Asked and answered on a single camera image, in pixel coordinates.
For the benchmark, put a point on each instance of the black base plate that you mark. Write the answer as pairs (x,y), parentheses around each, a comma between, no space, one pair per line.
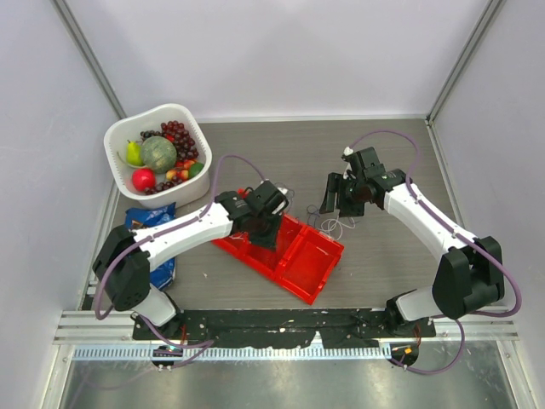
(289,328)

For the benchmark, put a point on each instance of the green melon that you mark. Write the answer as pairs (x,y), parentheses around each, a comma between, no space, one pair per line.
(158,154)

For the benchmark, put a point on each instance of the dark purple grape bunch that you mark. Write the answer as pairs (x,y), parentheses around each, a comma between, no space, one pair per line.
(150,133)

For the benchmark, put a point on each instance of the small cherries cluster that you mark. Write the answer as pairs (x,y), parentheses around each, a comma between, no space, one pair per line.
(173,177)

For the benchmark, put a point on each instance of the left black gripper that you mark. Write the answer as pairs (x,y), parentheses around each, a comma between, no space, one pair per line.
(269,241)

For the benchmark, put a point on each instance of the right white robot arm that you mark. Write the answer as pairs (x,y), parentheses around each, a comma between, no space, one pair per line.
(468,276)

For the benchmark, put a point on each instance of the red three-compartment tray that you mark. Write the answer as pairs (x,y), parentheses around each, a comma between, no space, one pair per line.
(301,263)

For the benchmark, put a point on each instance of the red apple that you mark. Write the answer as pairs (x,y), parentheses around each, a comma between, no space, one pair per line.
(143,179)

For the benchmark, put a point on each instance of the green lime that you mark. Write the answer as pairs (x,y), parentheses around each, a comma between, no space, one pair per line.
(195,169)

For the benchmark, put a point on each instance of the green pear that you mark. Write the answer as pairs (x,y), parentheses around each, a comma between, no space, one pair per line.
(133,154)

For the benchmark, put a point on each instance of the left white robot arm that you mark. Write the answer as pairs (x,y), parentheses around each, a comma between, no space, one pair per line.
(127,258)

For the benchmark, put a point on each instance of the red grape bunch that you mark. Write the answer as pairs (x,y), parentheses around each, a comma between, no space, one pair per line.
(177,133)

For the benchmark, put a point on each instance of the white plastic basket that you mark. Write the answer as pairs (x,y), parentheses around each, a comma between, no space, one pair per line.
(128,129)

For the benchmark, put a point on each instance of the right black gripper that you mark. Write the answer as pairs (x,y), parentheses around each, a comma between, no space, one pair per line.
(336,183)

